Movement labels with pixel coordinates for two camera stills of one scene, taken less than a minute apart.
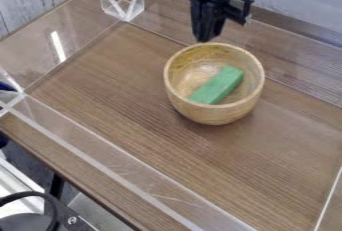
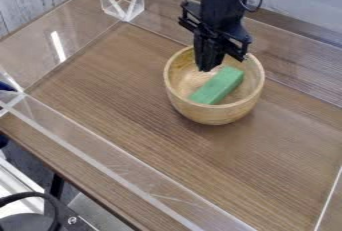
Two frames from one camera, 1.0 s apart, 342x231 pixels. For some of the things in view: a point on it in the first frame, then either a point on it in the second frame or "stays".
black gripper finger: x=199 y=18 -> x=204 y=52
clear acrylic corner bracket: x=124 y=10 stays
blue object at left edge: x=7 y=87 stays
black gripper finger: x=215 y=21 -> x=216 y=54
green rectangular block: x=219 y=86 stays
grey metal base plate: x=71 y=221 stays
